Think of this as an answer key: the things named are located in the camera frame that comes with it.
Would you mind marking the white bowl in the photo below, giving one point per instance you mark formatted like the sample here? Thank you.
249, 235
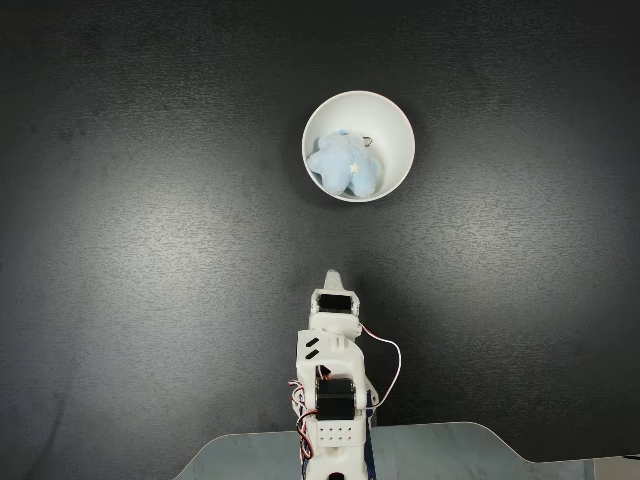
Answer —
397, 150

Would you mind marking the blue circuit board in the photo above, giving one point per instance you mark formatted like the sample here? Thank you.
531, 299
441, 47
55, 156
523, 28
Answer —
371, 440

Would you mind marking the grey fabric sheet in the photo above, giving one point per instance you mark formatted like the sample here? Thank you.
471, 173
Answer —
450, 452

